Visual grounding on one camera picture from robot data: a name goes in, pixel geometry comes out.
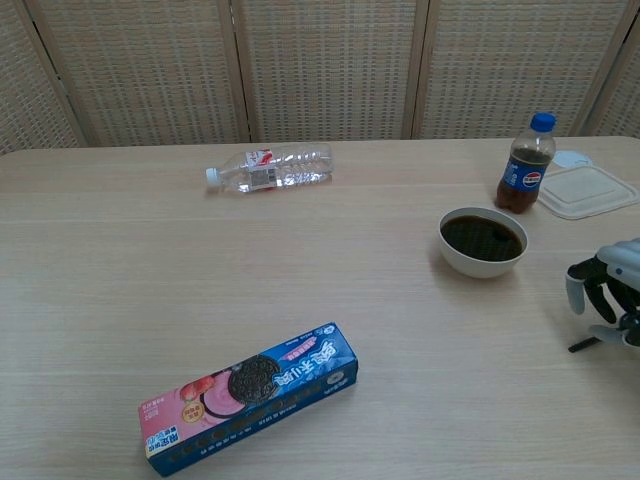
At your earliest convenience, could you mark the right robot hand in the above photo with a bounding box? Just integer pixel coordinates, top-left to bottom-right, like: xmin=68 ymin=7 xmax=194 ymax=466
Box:
xmin=565 ymin=238 xmax=640 ymax=347

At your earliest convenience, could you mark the white bowl with cola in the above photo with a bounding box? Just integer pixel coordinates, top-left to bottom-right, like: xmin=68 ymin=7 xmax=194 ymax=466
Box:
xmin=438 ymin=206 xmax=529 ymax=279

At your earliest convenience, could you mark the blue pink cookie box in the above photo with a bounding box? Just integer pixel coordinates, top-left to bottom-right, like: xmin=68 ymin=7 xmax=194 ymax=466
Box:
xmin=137 ymin=321 xmax=360 ymax=477

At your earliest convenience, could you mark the clear plastic water bottle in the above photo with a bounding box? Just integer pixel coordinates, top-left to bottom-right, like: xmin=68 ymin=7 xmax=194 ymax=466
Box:
xmin=204 ymin=142 xmax=334 ymax=194

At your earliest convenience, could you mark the beige rectangular container lid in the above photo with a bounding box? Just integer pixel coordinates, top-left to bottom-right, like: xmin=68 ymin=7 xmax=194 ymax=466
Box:
xmin=537 ymin=164 xmax=640 ymax=221

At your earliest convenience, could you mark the woven bamboo screen panel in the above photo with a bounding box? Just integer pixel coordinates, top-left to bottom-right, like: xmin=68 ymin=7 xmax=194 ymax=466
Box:
xmin=579 ymin=0 xmax=640 ymax=139
xmin=229 ymin=0 xmax=431 ymax=144
xmin=22 ymin=0 xmax=251 ymax=149
xmin=412 ymin=0 xmax=634 ymax=141
xmin=0 ymin=0 xmax=89 ymax=156

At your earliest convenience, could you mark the cola bottle with blue cap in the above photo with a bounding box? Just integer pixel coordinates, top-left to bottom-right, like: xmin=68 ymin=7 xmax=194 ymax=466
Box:
xmin=495 ymin=112 xmax=558 ymax=215

